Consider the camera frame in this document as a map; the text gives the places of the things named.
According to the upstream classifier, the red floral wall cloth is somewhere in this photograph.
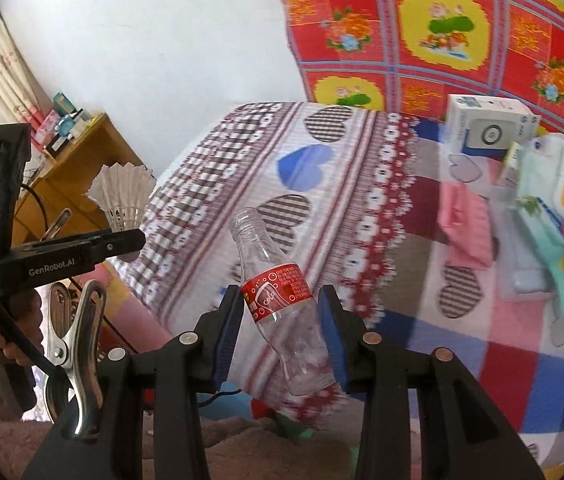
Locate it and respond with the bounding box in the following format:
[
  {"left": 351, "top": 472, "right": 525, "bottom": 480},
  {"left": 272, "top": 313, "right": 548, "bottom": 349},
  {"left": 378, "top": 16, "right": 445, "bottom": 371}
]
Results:
[{"left": 264, "top": 0, "right": 564, "bottom": 143}]

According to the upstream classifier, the heart patterned bed sheet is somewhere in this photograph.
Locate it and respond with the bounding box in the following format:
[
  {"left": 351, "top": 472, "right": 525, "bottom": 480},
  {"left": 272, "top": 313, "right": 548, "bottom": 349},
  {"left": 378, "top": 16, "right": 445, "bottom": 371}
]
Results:
[{"left": 109, "top": 101, "right": 564, "bottom": 473}]

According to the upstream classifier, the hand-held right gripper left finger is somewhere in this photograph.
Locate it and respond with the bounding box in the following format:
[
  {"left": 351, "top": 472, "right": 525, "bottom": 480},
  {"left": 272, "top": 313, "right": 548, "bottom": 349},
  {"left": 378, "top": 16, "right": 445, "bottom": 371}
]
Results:
[{"left": 22, "top": 285, "right": 244, "bottom": 480}]

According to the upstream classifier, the teal yellow plastic bag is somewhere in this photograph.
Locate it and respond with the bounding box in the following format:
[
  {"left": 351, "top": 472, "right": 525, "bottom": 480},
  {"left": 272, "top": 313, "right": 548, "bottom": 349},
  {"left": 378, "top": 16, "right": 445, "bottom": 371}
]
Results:
[{"left": 512, "top": 132, "right": 564, "bottom": 313}]

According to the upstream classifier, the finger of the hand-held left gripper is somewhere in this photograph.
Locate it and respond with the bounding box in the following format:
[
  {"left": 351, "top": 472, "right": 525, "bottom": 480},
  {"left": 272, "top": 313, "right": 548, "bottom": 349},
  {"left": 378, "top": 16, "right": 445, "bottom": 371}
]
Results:
[{"left": 89, "top": 228, "right": 147, "bottom": 267}]

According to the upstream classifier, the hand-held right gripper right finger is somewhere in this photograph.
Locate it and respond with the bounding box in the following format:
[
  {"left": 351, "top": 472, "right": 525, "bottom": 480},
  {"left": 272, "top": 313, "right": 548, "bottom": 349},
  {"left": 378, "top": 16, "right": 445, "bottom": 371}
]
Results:
[{"left": 317, "top": 284, "right": 545, "bottom": 480}]

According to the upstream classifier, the pale wet wipes pack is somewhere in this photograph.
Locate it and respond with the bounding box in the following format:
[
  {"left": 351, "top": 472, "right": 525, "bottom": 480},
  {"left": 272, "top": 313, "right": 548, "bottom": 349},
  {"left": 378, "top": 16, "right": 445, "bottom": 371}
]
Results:
[{"left": 497, "top": 240, "right": 560, "bottom": 303}]

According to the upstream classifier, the steel spring clamp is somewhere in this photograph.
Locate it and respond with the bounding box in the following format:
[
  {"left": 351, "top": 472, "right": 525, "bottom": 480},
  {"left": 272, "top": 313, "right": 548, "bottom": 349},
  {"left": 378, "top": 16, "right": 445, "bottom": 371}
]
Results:
[
  {"left": 41, "top": 207, "right": 73, "bottom": 242},
  {"left": 44, "top": 280, "right": 109, "bottom": 442}
]

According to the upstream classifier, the person's left hand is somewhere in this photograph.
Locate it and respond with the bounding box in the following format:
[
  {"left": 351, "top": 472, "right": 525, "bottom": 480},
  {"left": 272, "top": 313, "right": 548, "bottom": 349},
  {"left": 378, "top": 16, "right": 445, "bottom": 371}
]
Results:
[{"left": 0, "top": 294, "right": 45, "bottom": 368}]

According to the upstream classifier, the white shuttlecock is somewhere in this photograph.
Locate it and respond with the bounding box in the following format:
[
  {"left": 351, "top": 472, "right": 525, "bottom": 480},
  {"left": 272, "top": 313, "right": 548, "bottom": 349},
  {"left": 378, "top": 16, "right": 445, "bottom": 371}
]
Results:
[{"left": 87, "top": 162, "right": 158, "bottom": 235}]

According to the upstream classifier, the teal box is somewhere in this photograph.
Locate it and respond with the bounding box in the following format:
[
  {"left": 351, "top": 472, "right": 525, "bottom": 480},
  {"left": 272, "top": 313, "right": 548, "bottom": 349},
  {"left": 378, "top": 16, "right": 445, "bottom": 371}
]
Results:
[{"left": 52, "top": 92, "right": 85, "bottom": 117}]

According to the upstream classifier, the wooden desk with shelves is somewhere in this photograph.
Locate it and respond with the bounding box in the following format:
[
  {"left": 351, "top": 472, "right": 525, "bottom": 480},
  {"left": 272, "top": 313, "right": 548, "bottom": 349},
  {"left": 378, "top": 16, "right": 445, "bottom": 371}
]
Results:
[{"left": 9, "top": 112, "right": 148, "bottom": 253}]

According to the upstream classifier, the pink tissue box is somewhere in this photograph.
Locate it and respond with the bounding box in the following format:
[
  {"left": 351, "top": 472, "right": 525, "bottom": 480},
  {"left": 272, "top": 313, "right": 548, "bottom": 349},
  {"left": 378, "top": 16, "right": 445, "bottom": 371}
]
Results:
[{"left": 32, "top": 110, "right": 60, "bottom": 143}]

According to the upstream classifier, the person's fuzzy pink clothing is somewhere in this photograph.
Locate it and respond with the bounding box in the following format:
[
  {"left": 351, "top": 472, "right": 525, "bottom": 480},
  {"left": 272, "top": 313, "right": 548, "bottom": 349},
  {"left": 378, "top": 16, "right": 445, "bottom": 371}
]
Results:
[{"left": 0, "top": 375, "right": 358, "bottom": 480}]

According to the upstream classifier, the pink cloth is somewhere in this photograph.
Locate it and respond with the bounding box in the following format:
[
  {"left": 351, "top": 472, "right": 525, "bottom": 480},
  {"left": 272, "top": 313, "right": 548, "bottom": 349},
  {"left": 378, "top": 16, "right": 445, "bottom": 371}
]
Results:
[{"left": 436, "top": 181, "right": 494, "bottom": 270}]

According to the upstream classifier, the clear plastic bottle red label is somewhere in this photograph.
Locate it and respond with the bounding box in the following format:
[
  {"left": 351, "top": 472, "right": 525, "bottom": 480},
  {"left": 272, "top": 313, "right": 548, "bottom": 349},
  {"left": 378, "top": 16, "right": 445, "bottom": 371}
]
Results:
[{"left": 229, "top": 207, "right": 339, "bottom": 397}]

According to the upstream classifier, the black box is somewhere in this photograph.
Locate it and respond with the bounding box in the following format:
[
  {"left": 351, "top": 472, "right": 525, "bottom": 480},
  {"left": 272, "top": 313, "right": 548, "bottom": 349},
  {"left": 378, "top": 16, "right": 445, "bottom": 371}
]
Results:
[{"left": 44, "top": 136, "right": 70, "bottom": 157}]

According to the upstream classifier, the black cable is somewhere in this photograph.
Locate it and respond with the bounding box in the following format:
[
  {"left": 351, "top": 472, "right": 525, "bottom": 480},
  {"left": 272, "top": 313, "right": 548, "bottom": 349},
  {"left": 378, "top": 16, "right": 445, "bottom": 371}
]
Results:
[{"left": 0, "top": 255, "right": 65, "bottom": 383}]

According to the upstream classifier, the red fuzzy object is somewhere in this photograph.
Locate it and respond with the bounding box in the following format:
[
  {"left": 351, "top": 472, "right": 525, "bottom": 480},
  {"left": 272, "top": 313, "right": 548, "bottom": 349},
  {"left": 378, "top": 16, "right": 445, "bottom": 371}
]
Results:
[{"left": 252, "top": 400, "right": 283, "bottom": 421}]

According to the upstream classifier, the white carton box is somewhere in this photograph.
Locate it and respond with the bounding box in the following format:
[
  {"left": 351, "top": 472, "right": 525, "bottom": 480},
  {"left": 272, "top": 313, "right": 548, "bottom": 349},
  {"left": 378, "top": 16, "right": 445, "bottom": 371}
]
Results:
[{"left": 444, "top": 94, "right": 543, "bottom": 160}]

